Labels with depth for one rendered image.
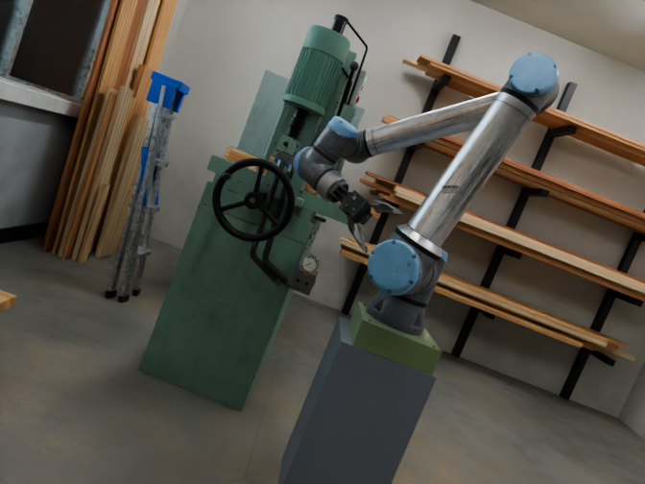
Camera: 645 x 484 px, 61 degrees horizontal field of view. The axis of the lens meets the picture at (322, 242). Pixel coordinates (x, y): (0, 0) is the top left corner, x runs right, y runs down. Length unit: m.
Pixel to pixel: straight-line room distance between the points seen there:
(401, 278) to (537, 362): 3.66
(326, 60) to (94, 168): 1.68
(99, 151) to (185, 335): 1.50
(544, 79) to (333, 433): 1.13
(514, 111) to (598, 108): 3.53
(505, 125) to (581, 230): 3.51
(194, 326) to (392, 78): 2.98
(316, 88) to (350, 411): 1.20
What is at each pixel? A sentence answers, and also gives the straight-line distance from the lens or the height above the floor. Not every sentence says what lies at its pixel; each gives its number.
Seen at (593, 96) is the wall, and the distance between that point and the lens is 5.01.
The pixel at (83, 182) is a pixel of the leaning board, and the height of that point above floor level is 0.46.
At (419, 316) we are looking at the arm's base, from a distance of 1.70.
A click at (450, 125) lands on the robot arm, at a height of 1.25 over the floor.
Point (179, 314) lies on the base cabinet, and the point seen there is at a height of 0.28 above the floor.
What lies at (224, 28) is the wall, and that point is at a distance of 4.72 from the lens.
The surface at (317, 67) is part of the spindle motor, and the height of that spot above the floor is 1.35.
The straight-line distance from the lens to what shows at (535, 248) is 4.23.
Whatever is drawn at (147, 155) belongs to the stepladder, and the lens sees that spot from 2.91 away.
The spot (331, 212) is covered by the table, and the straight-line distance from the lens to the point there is 2.05.
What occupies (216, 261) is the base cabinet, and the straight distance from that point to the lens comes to 2.12.
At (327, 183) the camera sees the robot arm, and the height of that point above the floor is 0.96.
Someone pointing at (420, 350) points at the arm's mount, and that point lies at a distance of 1.63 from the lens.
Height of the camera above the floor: 0.96
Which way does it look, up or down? 6 degrees down
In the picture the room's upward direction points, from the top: 22 degrees clockwise
